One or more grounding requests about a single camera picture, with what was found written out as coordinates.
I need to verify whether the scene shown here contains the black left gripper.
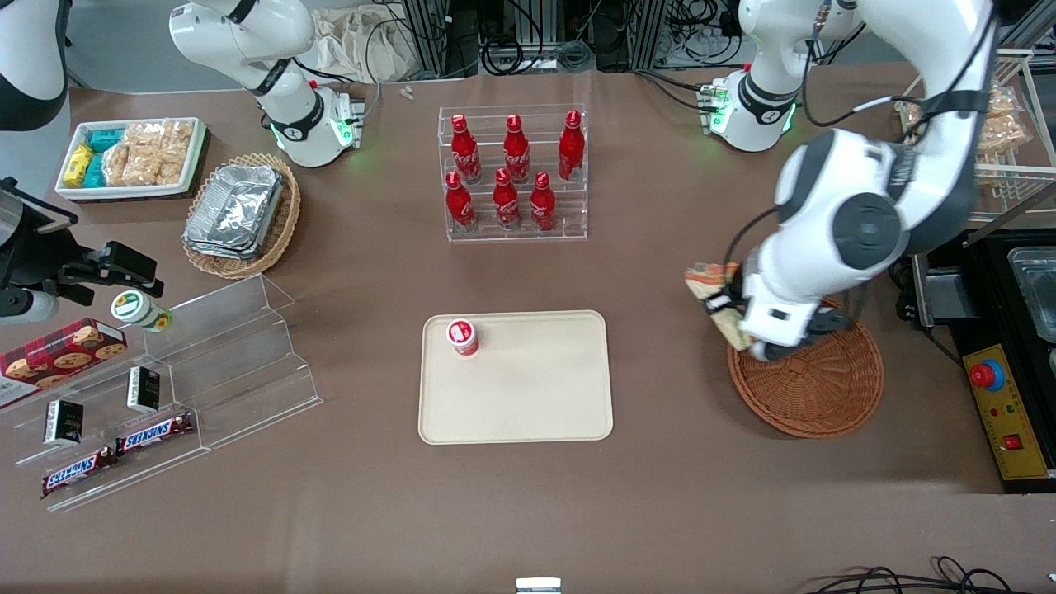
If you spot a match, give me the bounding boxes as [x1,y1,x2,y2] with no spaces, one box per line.
[704,287,852,335]

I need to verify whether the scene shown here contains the triangular sandwich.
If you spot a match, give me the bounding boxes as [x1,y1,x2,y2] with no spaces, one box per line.
[685,262,753,351]

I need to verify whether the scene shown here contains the white rectangular snack tray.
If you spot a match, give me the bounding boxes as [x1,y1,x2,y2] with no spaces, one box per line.
[55,117,207,201]

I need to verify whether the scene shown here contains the round brown wicker basket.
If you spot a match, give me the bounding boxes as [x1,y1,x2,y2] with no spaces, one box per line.
[727,301,884,439]

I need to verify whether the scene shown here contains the oval light wicker basket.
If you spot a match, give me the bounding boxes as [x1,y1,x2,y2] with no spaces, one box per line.
[181,153,302,280]

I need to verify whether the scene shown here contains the beige plastic tray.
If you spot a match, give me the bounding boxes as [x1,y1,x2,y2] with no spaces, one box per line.
[418,310,615,446]

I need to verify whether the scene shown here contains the metal tray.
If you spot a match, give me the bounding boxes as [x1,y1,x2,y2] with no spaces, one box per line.
[1008,246,1056,341]

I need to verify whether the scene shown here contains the green lidded cup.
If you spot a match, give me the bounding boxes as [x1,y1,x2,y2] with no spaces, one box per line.
[111,290,174,333]

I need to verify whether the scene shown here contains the small black box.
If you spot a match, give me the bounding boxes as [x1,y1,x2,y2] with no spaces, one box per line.
[44,399,85,447]
[126,366,162,413]

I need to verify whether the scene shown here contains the red plaid cookie box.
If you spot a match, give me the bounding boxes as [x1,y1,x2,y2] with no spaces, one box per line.
[0,318,129,411]

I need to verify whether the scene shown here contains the foil container stack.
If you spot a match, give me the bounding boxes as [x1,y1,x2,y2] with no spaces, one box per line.
[182,164,285,261]

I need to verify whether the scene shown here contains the clear acrylic step display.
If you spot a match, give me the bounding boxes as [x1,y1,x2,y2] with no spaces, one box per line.
[12,274,324,514]

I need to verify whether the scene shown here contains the yellow snack box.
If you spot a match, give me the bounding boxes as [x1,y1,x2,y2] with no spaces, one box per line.
[64,144,96,189]

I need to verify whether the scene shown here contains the snickers chocolate bar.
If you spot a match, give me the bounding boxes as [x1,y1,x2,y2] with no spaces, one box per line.
[41,446,118,499]
[115,412,196,456]

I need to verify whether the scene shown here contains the clear acrylic bottle rack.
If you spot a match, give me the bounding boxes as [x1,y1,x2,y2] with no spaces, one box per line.
[437,103,588,243]

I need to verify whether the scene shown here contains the red cola bottle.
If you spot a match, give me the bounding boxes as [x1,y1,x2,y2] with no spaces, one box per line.
[445,172,477,233]
[503,114,531,184]
[558,110,586,182]
[493,168,521,230]
[529,172,558,233]
[450,114,483,184]

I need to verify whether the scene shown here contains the grey metal box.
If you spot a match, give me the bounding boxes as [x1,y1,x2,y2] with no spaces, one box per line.
[912,250,984,328]

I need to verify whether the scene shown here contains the red lidded cup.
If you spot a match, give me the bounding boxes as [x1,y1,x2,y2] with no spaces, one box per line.
[446,318,481,356]

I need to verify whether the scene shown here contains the black equipment cart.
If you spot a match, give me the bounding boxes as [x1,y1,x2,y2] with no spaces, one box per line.
[907,229,1056,496]

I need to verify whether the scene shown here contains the yellow emergency stop panel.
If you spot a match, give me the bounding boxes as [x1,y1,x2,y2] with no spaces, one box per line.
[962,344,1056,481]

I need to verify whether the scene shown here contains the clear fried snack packet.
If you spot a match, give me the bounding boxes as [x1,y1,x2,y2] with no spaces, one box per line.
[986,87,1024,125]
[978,124,1030,156]

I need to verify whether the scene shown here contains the beige cloth bag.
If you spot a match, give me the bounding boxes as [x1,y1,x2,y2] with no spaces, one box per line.
[312,7,417,83]

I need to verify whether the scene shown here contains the black base cables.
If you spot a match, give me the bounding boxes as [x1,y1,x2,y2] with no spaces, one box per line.
[634,68,719,112]

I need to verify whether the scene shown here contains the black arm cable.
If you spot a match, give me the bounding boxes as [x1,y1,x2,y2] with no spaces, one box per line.
[802,0,991,129]

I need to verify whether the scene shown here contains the black looped cables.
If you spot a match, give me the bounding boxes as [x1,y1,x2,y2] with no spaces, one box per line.
[804,557,1036,594]

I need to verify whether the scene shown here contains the white wire basket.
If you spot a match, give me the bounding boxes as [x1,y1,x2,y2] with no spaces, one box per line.
[895,48,1056,224]

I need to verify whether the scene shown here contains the aluminium frame rack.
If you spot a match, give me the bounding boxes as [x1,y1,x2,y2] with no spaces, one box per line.
[402,0,479,79]

